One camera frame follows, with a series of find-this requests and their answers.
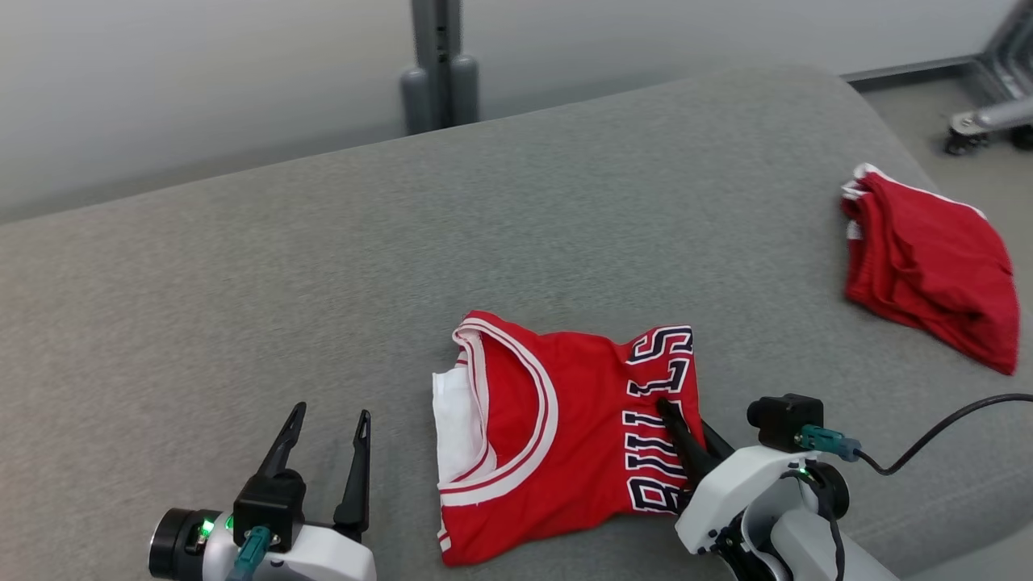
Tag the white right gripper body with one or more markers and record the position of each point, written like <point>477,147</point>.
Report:
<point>734,500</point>

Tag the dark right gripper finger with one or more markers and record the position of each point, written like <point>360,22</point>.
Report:
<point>718,445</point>
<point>686,444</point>

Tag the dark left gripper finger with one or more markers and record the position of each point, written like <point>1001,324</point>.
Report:
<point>357,484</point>
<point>282,444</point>

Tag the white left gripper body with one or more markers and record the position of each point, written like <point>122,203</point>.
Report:
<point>323,561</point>

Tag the red basketball jersey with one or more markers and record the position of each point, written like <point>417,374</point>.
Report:
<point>573,403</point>

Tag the red shorts with white stripe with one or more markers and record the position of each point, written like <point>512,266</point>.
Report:
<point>928,258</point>

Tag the black caster wheel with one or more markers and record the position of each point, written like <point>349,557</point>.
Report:
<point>964,137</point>

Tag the grey skirting strip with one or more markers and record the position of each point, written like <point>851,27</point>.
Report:
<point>912,73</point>

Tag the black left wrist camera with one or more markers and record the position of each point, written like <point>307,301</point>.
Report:
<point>270,508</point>

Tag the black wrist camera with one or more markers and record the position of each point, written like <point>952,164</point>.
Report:
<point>270,508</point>
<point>787,420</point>

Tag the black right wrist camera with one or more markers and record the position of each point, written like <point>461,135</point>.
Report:
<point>787,420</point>

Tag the teal left camera connector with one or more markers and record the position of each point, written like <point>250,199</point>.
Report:
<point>248,553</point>

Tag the teal camera connector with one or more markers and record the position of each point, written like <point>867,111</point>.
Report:
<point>248,553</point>
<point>830,442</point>

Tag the teal right camera connector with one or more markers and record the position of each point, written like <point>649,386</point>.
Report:
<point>830,442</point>

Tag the grey cylindrical post foot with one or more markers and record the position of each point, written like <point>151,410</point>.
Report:
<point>465,89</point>
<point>416,101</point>

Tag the grey metal partition post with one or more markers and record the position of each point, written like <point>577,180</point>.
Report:
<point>436,48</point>

